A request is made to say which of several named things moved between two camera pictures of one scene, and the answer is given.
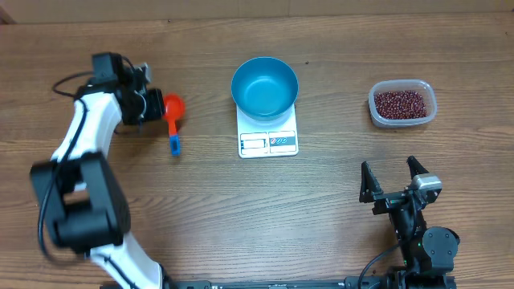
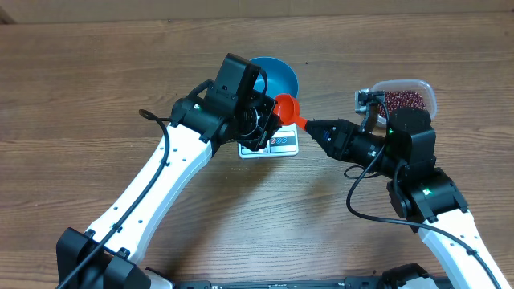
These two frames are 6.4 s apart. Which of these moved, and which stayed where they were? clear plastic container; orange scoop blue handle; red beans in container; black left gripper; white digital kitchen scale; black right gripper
Moved: orange scoop blue handle; black right gripper; black left gripper
Stayed: red beans in container; white digital kitchen scale; clear plastic container
